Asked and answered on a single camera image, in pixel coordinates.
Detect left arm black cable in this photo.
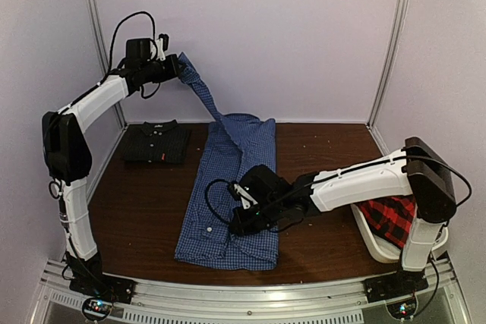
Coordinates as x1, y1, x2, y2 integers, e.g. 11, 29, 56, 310
47, 11, 157, 264

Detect aluminium frame post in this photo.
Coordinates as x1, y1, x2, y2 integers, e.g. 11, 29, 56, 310
78, 0, 128, 131
367, 0, 409, 130

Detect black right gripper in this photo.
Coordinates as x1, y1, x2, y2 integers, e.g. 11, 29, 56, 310
228, 198, 284, 238

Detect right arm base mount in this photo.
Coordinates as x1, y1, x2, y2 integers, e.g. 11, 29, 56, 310
364, 270, 428, 321

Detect white plastic bin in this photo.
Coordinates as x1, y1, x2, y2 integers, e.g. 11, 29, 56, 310
351, 202, 449, 263

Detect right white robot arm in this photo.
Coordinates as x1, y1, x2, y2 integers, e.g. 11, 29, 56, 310
229, 137, 457, 295

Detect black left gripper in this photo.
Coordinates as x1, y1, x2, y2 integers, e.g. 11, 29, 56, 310
140, 55, 186, 84

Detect red black plaid shirt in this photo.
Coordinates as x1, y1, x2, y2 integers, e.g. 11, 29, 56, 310
356, 195, 416, 250

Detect right aluminium frame post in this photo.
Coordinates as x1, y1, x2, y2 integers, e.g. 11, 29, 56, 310
367, 0, 409, 130

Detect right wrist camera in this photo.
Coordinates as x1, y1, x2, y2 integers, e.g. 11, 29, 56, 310
228, 182, 257, 209

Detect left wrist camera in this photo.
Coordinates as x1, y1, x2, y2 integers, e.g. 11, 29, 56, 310
155, 33, 169, 61

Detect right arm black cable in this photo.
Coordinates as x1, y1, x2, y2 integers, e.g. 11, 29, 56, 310
204, 153, 474, 317

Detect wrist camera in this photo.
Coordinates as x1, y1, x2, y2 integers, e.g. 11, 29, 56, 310
228, 182, 257, 209
155, 33, 169, 61

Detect blue plaid long sleeve shirt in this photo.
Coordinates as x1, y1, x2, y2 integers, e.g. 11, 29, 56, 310
174, 52, 280, 272

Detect left aluminium frame post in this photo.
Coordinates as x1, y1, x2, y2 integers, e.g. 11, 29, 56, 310
78, 0, 128, 131

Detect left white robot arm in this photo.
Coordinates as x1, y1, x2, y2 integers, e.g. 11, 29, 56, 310
42, 33, 180, 262

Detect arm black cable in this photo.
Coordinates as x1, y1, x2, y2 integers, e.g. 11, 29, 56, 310
204, 153, 474, 317
47, 11, 157, 264

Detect front aluminium rail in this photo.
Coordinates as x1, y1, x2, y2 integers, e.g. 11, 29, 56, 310
26, 259, 472, 323

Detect dark folded shirt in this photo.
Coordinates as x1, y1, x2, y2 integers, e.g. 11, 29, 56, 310
122, 120, 191, 165

